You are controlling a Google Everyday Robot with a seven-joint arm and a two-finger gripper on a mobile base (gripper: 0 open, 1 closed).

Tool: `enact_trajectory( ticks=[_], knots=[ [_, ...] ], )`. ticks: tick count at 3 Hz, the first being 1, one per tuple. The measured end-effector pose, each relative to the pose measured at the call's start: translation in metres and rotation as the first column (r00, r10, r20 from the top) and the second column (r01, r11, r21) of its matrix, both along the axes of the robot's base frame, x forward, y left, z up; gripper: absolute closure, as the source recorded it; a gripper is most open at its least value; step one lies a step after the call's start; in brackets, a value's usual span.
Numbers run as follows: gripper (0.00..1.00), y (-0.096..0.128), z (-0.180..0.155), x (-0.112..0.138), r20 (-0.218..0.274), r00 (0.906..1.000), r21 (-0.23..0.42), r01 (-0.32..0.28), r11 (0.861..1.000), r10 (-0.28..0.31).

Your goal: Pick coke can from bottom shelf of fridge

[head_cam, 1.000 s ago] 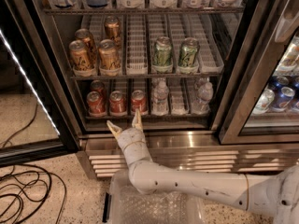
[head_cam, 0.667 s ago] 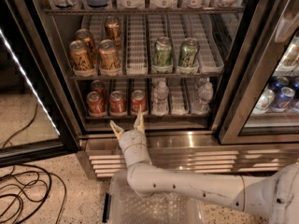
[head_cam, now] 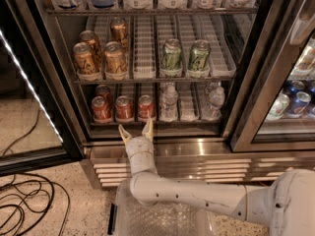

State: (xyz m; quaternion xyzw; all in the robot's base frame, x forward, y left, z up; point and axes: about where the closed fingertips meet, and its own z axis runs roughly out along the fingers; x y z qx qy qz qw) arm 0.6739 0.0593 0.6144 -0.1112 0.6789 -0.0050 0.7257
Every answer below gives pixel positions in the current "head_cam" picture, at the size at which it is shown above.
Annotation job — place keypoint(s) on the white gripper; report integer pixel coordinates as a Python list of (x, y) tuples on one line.
[(139, 147)]

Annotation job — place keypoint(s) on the red coke can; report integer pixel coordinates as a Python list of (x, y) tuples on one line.
[(101, 110), (124, 109), (105, 92), (146, 108)]

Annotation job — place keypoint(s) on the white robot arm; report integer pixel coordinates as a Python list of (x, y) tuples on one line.
[(287, 207)]

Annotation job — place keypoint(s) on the orange soda can front right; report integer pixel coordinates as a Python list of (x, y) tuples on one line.
[(115, 58)]

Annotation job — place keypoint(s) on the orange soda can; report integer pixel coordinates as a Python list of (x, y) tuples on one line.
[(115, 58), (92, 40), (85, 59), (119, 31)]

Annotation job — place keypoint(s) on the green soda can left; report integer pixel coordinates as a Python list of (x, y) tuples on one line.
[(171, 58)]

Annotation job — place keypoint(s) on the green soda can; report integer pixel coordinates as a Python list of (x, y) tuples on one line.
[(171, 58), (198, 58)]

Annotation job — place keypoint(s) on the orange soda can front left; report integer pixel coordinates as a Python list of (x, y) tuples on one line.
[(85, 59)]

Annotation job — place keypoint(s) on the open fridge glass door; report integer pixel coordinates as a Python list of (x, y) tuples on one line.
[(39, 126)]

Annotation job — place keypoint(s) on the green soda can right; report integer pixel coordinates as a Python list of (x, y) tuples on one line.
[(198, 58)]

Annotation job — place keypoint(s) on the orange soda can far back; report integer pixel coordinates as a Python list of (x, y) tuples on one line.
[(119, 31)]

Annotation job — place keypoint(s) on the orange soda can back left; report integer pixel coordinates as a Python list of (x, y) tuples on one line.
[(92, 40)]

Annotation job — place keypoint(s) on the closed fridge glass door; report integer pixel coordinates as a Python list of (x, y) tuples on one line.
[(283, 61)]

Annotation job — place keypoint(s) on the silver can behind glass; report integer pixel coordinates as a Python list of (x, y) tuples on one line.
[(279, 106)]

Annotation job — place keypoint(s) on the blue can behind glass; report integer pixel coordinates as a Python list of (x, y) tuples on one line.
[(297, 103)]

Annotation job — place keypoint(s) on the clear water bottle left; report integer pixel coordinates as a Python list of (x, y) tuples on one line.
[(168, 104)]

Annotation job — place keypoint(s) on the clear water bottle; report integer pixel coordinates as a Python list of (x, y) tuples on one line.
[(215, 98), (168, 104)]

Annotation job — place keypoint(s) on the clear water bottle right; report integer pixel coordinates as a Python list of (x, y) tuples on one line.
[(215, 98)]

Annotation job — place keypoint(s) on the clear plastic bin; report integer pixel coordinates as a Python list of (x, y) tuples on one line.
[(129, 218)]

